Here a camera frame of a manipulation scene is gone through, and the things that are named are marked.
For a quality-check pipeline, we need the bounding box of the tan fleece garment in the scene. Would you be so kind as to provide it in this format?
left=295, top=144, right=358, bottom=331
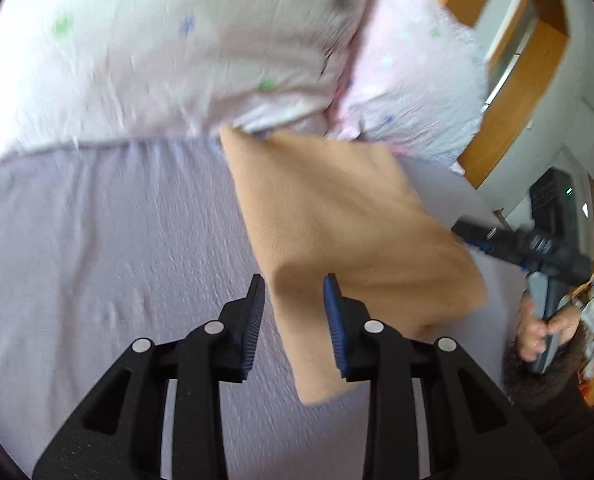
left=221, top=127, right=487, bottom=404

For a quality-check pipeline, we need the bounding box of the person's right hand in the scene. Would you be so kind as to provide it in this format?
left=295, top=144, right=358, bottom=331
left=516, top=292, right=580, bottom=363

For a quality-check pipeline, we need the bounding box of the black device with green light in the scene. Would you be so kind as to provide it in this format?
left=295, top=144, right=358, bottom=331
left=529, top=167, right=579, bottom=245

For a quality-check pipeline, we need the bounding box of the lilac bed sheet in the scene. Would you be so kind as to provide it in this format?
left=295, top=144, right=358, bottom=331
left=0, top=139, right=525, bottom=479

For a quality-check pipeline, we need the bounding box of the pink floral pillow right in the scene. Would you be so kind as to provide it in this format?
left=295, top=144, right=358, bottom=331
left=327, top=0, right=488, bottom=174

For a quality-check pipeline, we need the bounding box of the pink floral pillow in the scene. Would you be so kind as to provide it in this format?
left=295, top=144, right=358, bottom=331
left=0, top=0, right=367, bottom=158
left=327, top=0, right=488, bottom=174

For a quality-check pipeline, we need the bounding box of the wooden framed window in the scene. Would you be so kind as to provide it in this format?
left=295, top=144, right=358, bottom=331
left=459, top=0, right=570, bottom=188

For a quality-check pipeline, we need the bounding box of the pink floral pillow left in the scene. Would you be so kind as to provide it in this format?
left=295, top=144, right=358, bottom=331
left=0, top=0, right=367, bottom=158

